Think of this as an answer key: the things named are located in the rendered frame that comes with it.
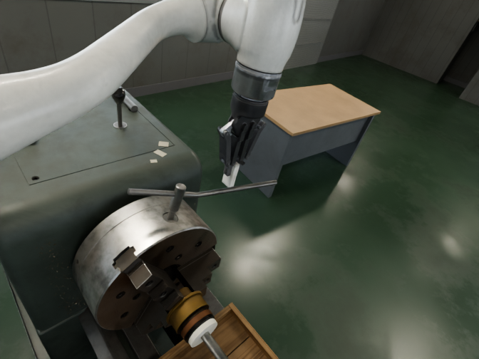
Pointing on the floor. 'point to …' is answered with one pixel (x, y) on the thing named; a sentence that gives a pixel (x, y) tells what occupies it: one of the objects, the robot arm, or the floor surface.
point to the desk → (307, 129)
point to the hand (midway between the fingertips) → (230, 173)
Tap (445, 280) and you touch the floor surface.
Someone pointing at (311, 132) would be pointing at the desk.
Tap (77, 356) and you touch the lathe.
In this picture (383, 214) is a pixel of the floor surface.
